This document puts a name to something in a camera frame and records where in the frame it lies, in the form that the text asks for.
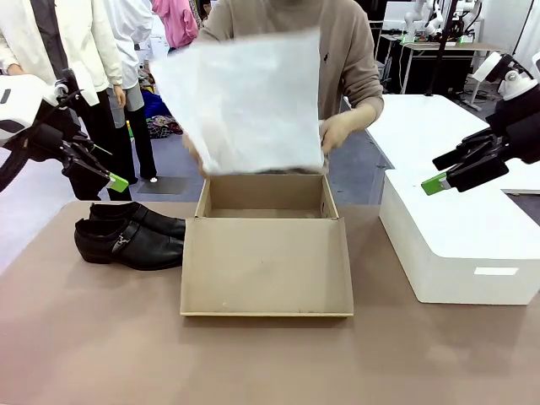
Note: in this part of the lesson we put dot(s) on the bystander in pink top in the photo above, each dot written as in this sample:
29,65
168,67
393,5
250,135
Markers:
177,21

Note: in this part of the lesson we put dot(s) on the grey floor mat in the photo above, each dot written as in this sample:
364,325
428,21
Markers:
164,185

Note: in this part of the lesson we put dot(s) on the black leather buckle shoe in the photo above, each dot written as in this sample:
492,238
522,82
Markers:
162,223
139,249

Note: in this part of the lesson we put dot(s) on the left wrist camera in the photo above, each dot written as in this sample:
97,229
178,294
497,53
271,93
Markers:
67,84

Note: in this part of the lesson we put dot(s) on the bystander in black trousers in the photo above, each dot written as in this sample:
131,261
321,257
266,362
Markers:
133,34

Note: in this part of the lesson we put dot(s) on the white table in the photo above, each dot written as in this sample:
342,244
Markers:
422,126

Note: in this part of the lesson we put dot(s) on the blue bag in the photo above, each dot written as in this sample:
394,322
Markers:
151,103

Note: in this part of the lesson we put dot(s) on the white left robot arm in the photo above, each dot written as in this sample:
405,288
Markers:
17,105

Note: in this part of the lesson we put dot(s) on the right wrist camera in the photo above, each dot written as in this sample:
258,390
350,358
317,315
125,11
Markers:
485,67

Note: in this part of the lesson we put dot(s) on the white tissue paper sheet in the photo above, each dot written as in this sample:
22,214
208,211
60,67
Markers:
244,105

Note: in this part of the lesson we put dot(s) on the person's left forearm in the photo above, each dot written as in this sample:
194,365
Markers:
367,111

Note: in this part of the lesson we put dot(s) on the patterned cloth pile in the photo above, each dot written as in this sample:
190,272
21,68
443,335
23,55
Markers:
162,126

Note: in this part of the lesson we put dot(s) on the background desk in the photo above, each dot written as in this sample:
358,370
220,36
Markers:
455,47

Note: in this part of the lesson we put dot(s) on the white storage boxes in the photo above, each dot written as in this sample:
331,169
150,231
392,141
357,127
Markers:
156,46

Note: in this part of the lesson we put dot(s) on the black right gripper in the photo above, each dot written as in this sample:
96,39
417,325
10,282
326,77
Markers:
523,131

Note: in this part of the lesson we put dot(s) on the white computer case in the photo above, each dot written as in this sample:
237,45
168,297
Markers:
381,76

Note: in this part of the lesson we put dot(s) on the person's left hand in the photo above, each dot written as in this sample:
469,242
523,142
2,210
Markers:
337,131

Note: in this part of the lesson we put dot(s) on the black stand pole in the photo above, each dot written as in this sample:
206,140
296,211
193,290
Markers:
441,46

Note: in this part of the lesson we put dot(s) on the bystander in white jacket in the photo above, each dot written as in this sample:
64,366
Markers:
88,42

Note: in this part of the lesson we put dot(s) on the white foam block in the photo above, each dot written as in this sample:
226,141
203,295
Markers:
455,236

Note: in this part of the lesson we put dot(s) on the person's right hand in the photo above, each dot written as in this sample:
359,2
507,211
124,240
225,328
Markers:
193,154

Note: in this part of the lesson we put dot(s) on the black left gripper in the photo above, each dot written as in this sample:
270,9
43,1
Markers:
46,143

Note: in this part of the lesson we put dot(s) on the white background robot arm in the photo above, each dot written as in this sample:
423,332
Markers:
411,19
472,12

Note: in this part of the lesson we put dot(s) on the brown cardboard shoe box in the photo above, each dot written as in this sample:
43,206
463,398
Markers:
261,261

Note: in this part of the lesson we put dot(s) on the person in beige sweater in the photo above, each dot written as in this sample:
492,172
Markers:
346,50

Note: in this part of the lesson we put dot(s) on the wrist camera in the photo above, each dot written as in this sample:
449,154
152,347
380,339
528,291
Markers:
67,84
485,67

